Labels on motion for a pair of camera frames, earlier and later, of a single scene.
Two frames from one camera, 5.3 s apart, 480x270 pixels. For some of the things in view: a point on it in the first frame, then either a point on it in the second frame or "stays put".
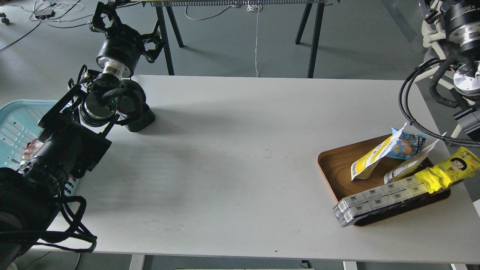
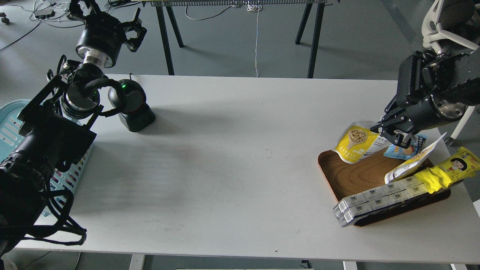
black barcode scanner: (132, 107) stays put
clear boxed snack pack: (347, 209) stays put
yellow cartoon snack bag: (461, 167) stays put
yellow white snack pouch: (362, 168) → (358, 141)
